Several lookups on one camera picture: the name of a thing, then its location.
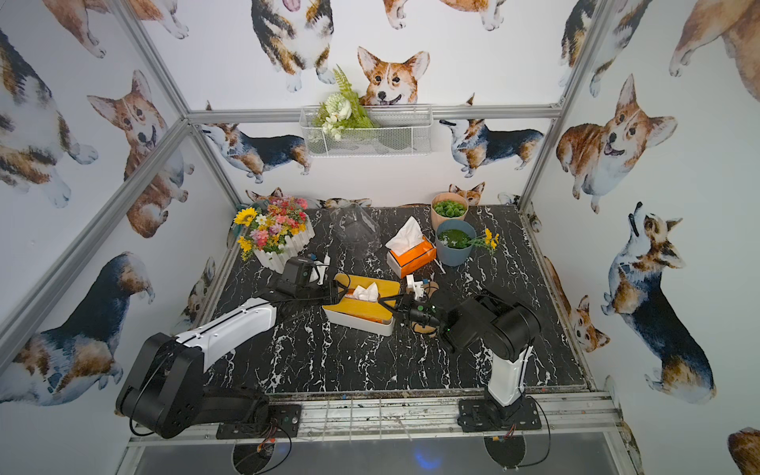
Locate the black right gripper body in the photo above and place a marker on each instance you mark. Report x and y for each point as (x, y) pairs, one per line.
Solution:
(416, 317)

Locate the yellow bamboo box lid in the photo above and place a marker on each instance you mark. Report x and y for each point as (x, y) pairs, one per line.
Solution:
(386, 287)

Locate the orange tissue pack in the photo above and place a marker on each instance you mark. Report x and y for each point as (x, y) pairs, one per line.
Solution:
(409, 250)
(366, 294)

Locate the clear plastic box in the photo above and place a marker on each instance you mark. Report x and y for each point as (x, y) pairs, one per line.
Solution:
(355, 229)

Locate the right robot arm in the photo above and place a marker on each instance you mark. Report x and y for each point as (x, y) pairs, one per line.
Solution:
(507, 328)

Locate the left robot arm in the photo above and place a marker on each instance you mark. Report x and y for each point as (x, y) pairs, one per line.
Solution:
(166, 391)

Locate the light wooden lid board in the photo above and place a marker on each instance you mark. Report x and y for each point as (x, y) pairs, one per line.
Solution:
(429, 331)

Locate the colourful flowers white fence planter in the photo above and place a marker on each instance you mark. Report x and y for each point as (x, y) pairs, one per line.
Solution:
(274, 230)

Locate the blue-grey flower pot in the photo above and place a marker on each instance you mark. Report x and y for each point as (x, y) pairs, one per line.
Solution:
(453, 241)

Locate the yellow artificial flower sprig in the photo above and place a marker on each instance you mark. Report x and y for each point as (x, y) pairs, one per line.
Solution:
(488, 241)

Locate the peach succulent pot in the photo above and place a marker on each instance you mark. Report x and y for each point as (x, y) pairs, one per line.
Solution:
(446, 207)

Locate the white green artificial bouquet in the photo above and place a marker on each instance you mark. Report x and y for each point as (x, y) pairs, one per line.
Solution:
(342, 112)

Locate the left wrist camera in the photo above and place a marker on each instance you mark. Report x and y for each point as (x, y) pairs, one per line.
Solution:
(320, 268)

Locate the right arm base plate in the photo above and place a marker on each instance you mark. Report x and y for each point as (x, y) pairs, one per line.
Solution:
(482, 415)

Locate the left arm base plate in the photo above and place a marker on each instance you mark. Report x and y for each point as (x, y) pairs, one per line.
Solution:
(279, 420)

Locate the white wire wall basket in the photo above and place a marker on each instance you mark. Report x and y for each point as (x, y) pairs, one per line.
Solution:
(398, 131)

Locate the aluminium frame post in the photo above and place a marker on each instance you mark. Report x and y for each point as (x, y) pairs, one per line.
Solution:
(601, 25)

